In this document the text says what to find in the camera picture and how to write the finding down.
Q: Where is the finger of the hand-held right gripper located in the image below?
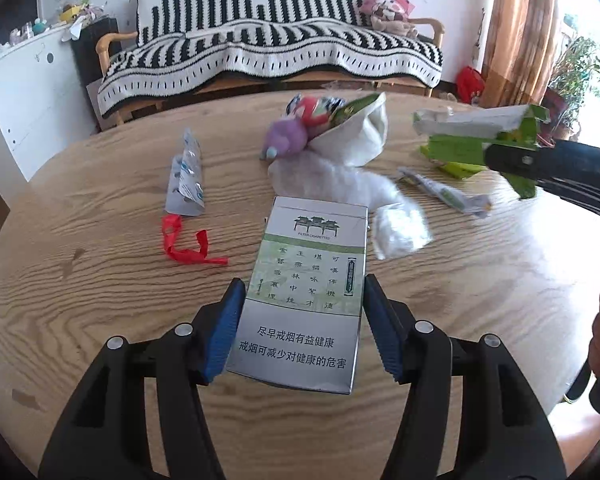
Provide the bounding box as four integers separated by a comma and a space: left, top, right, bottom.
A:
485, 141, 552, 183

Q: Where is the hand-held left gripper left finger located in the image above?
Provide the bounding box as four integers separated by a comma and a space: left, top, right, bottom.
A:
37, 277, 247, 480

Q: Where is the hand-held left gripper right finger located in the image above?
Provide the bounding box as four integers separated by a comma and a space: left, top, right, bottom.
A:
362, 274, 568, 480

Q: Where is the lime green torn carton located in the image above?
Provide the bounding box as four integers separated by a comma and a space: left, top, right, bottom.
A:
412, 104, 551, 200

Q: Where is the lime green packaging piece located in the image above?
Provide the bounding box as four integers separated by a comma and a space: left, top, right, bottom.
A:
437, 160, 486, 180

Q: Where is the long snack sachet wrapper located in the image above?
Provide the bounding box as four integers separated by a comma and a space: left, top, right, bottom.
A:
397, 167, 493, 218

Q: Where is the grey green cigarette box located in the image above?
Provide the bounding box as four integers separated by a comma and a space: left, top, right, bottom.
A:
227, 196, 371, 395

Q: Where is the red bag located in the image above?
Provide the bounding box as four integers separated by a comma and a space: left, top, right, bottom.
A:
455, 66, 486, 106

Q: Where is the red plastic strip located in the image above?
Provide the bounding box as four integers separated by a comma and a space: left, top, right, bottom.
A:
161, 214, 229, 266

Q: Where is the crumpled white tissue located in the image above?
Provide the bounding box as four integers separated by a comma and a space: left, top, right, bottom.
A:
372, 205, 431, 260

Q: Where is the green potted plant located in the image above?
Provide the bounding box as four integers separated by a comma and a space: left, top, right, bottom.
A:
547, 15, 600, 141

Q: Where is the orange brown curtain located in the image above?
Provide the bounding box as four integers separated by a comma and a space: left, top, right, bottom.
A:
480, 0, 566, 108

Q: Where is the white green paper bag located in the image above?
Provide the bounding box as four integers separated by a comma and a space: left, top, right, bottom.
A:
307, 92, 388, 168

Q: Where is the clear blue printed wrapper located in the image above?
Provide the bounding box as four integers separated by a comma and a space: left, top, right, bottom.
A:
165, 127, 206, 217

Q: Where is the white plastic bag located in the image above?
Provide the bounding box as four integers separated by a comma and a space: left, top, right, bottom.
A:
267, 152, 406, 211

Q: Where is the beige plush toy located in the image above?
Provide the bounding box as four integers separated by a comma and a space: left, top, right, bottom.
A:
370, 10, 418, 38

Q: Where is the purple plush toy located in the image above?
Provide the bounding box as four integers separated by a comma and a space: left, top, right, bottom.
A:
260, 115, 308, 161

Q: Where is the red colourful snack wrapper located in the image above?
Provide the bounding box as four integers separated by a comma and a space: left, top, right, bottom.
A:
286, 92, 348, 128

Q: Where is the striped blanket sofa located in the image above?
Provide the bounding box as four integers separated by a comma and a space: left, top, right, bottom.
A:
97, 0, 443, 118

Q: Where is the white cabinet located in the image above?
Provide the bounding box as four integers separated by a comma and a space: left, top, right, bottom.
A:
0, 22, 106, 181

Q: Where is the wooden sofa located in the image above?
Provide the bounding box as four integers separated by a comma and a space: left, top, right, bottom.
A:
96, 17, 443, 126

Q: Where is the black cabinet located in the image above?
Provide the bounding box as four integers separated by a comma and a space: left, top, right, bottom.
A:
70, 17, 121, 91

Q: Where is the clutter pile on cabinet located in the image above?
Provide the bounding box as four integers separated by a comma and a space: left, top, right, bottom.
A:
55, 0, 106, 41

